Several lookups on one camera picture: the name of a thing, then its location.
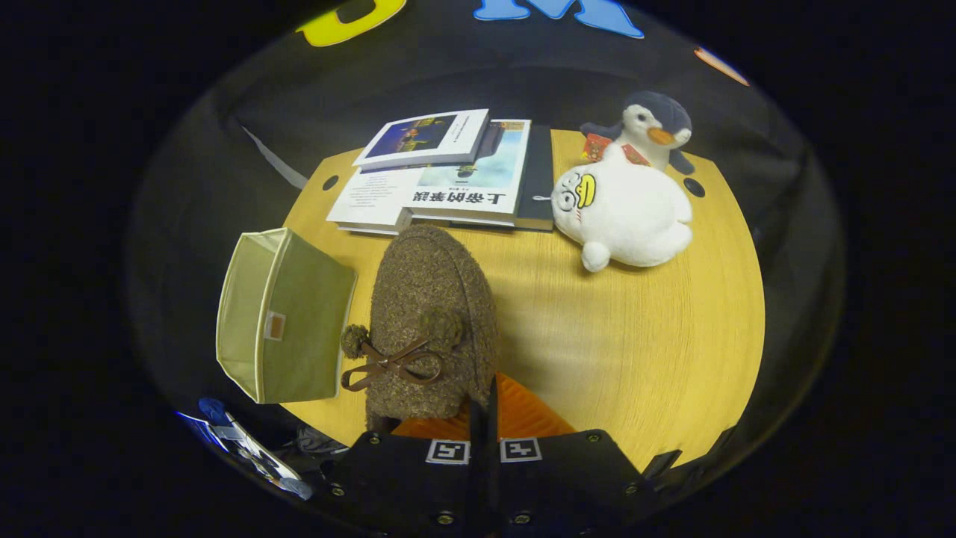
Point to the white plush duck toy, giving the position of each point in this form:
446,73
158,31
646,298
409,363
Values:
635,213

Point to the beige fabric storage box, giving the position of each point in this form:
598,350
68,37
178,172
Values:
299,321

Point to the blue and white device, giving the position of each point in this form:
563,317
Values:
246,448

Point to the white book with blue picture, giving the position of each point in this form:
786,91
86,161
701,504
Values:
426,138

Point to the penguin plush toy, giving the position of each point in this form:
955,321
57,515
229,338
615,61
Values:
657,123

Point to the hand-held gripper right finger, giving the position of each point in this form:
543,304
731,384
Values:
567,486

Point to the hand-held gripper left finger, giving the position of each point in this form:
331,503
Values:
411,486

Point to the pale blue cover book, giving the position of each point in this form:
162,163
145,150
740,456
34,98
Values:
478,175

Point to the brown fuzzy shoe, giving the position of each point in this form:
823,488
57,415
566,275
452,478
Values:
429,299

